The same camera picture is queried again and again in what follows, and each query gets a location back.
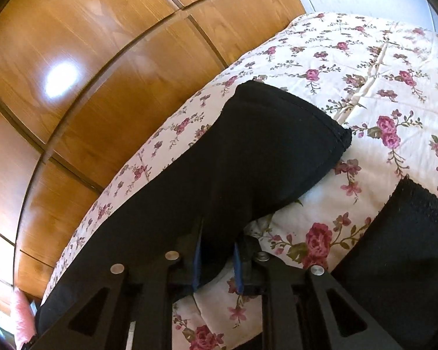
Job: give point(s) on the black pants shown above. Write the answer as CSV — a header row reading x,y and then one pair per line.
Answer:
x,y
248,160

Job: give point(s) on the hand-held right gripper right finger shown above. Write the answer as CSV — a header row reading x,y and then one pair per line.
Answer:
x,y
238,267

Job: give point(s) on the floral bedspread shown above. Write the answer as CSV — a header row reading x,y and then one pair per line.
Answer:
x,y
365,80

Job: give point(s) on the pink pillow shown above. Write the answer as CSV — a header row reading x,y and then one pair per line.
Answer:
x,y
22,317

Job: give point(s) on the wooden wardrobe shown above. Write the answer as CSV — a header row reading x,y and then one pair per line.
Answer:
x,y
95,80

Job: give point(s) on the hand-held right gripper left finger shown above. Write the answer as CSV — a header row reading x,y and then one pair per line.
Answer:
x,y
196,266

